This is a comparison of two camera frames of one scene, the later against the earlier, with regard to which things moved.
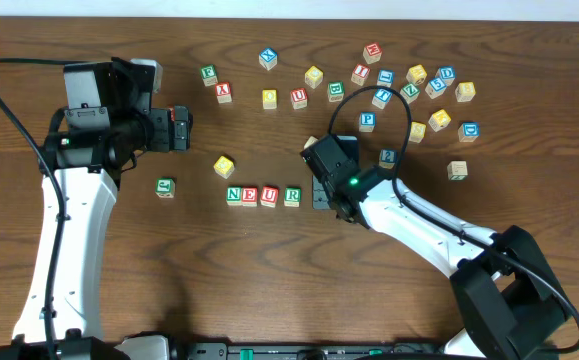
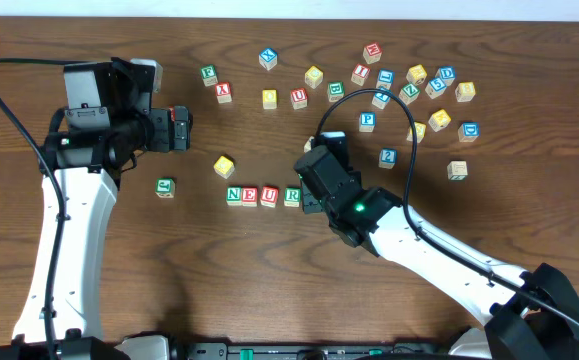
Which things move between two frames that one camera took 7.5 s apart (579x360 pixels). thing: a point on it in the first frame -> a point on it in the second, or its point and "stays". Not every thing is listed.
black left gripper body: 180,129 stays
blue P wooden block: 367,122 stays
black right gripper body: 320,187 -> 310,198
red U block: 269,196 stays
